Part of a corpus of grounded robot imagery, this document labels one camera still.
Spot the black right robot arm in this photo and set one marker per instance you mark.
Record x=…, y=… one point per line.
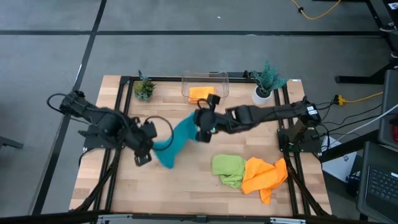
x=273, y=113

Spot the black floor stand leg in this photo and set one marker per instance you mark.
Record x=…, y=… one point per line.
x=11, y=143

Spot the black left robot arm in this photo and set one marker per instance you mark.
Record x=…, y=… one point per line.
x=99, y=119

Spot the orange microfiber towel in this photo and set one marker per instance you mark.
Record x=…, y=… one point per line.
x=264, y=177
x=200, y=93

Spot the white cardboard box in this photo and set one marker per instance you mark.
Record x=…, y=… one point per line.
x=339, y=165

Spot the leafy plant in white pot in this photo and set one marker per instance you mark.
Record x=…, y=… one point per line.
x=265, y=85

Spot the person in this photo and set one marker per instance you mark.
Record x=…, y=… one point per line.
x=388, y=28

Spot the dark grey laptop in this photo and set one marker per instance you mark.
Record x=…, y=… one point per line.
x=382, y=186

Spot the black desk frame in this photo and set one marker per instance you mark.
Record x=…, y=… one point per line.
x=376, y=18

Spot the small spiky succulent plant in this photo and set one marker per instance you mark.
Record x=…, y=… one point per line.
x=144, y=88

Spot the green microfiber towel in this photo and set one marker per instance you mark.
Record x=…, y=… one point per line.
x=230, y=169

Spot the black aluminium table frame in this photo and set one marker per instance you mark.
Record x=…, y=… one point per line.
x=161, y=79

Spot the clear plastic bin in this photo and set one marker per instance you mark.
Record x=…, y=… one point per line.
x=192, y=79

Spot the grey monitor back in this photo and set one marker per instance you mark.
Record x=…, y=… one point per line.
x=388, y=109

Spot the black crossbar with silver brackets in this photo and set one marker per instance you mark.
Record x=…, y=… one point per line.
x=199, y=218

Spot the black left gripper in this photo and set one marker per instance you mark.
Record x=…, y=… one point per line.
x=140, y=137

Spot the teal microfiber towel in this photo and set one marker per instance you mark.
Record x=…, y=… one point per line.
x=177, y=140

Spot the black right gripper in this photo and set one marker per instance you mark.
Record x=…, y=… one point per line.
x=214, y=119

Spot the black laptop desk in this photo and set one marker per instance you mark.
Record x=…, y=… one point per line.
x=348, y=146

